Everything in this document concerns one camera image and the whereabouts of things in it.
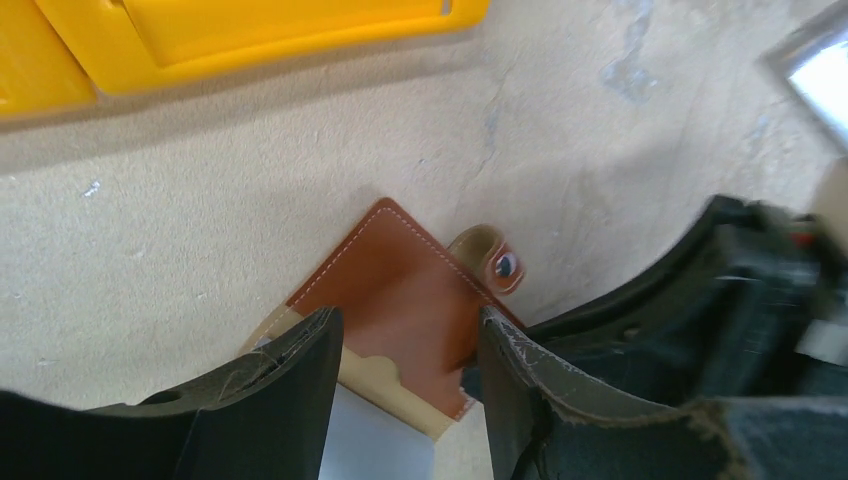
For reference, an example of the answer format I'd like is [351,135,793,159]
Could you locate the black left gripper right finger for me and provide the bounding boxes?
[478,307,847,479]

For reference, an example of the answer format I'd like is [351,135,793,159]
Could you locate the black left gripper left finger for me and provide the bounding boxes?
[1,308,343,479]

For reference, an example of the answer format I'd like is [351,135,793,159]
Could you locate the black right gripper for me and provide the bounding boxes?
[460,193,848,419]

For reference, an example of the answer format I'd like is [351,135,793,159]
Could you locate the brown leather card holder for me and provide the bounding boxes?
[244,197,526,439]

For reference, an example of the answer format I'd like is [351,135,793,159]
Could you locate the yellow three-compartment plastic bin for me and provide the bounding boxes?
[1,1,488,120]

